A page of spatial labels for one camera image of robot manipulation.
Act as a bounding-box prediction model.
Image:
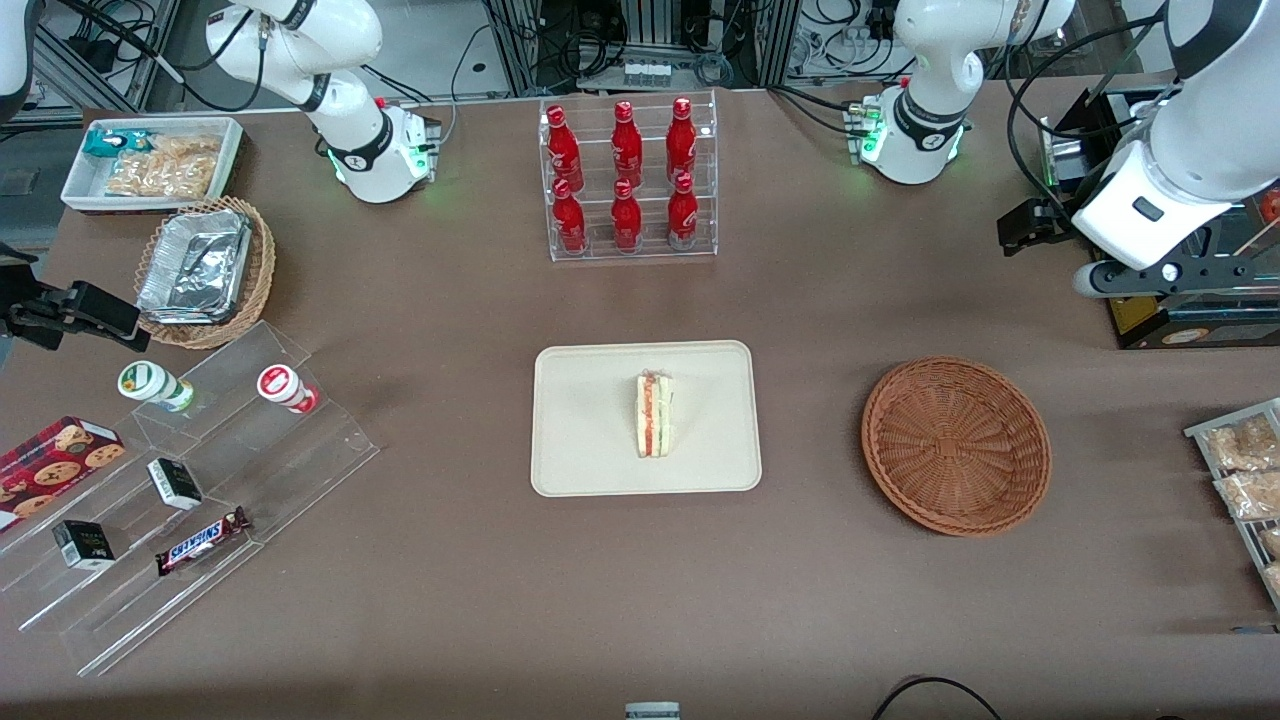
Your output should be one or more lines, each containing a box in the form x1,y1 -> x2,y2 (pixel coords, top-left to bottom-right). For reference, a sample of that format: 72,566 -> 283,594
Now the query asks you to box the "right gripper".
0,290 -> 71,353

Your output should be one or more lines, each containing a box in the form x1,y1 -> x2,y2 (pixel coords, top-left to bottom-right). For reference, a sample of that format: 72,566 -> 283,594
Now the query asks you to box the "triangular sandwich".
635,370 -> 674,460

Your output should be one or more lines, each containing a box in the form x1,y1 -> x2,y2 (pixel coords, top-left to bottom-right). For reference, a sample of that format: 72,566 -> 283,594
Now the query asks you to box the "tray of packaged snacks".
1185,398 -> 1280,611

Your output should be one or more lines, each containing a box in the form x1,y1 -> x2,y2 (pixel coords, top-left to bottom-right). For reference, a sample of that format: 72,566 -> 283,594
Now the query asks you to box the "oval light wicker basket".
133,196 -> 277,350

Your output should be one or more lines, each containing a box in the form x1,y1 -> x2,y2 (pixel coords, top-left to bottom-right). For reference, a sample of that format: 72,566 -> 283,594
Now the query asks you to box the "round brown wicker basket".
861,356 -> 1053,538

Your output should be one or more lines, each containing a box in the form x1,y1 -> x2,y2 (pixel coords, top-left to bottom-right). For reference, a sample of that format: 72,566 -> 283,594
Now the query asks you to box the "beige rectangular tray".
530,340 -> 763,498

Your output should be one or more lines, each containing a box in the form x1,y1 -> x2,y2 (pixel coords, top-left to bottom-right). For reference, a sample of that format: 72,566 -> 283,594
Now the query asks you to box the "black food warmer machine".
1040,85 -> 1280,351

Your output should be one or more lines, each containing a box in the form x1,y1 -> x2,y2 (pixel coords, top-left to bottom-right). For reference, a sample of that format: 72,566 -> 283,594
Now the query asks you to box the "green lidded drink cup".
117,360 -> 196,413

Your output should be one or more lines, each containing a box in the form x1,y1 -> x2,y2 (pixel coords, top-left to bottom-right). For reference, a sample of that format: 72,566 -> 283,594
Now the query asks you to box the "white rectangular snack bin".
60,117 -> 244,214

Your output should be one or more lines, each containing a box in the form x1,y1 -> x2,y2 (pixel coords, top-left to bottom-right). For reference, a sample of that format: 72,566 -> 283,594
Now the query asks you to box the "red cookie box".
0,416 -> 126,533

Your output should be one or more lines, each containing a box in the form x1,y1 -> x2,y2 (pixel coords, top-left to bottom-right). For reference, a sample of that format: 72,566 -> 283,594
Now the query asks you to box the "stack of foil containers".
137,208 -> 252,326

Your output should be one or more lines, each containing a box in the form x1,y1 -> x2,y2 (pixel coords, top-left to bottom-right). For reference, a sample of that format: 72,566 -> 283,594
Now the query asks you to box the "clear bag of pastry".
1215,470 -> 1280,521
1203,415 -> 1280,471

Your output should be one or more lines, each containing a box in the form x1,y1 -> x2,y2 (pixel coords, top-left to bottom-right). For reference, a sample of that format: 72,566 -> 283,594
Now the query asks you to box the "teal snack packet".
83,128 -> 156,158

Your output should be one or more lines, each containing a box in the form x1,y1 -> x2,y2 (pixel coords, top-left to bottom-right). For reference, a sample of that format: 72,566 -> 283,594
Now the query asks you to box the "clear bag of crackers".
105,135 -> 223,198

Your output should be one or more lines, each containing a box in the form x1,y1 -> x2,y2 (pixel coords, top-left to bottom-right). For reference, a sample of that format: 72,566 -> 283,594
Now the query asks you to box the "small black box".
52,520 -> 116,571
147,457 -> 203,511

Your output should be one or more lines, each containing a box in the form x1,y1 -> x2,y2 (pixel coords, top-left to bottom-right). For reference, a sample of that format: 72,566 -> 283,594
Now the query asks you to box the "red lidded drink cup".
256,364 -> 319,415

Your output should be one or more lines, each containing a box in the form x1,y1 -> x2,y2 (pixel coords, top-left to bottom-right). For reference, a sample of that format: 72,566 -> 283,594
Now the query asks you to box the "snickers chocolate bar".
155,506 -> 251,577

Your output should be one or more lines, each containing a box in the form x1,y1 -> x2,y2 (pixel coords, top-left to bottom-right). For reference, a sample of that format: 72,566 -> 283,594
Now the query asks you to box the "clear acrylic stepped shelf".
0,320 -> 381,678

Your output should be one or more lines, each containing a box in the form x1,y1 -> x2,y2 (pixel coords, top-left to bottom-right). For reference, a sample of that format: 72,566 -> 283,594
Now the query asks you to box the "red soda bottle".
611,100 -> 644,189
667,172 -> 700,250
666,96 -> 698,186
545,104 -> 585,191
551,178 -> 588,254
611,178 -> 643,253

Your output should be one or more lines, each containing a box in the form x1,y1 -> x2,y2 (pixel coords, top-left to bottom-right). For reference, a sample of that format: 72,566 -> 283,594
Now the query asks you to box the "clear acrylic bottle rack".
538,88 -> 719,263

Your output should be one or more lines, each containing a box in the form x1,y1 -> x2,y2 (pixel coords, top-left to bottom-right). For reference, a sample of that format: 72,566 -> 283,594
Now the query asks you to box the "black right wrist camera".
68,282 -> 142,339

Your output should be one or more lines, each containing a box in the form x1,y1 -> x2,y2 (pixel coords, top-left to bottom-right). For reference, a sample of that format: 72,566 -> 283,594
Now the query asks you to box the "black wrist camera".
68,282 -> 142,339
996,197 -> 1076,258

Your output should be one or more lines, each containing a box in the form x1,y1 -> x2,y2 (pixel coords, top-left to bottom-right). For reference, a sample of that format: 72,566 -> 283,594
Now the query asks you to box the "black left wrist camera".
996,197 -> 1076,258

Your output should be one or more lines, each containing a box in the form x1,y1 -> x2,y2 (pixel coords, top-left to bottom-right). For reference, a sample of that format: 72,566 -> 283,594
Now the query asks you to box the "aluminium profile frame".
480,0 -> 803,93

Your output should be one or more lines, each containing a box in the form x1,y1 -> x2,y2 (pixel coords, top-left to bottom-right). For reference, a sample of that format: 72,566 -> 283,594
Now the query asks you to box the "black cable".
870,676 -> 1003,720

